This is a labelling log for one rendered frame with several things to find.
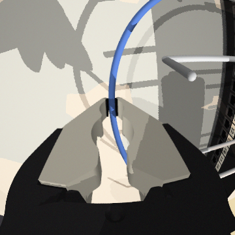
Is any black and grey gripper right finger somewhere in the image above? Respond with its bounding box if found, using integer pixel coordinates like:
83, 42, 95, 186
115, 97, 235, 233

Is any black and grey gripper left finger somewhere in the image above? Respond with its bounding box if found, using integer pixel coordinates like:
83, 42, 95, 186
0, 97, 109, 235

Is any blue network cable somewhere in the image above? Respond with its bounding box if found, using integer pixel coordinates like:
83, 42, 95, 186
108, 0, 162, 165

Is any black metal rack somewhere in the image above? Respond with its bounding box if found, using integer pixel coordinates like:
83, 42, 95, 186
162, 0, 235, 198

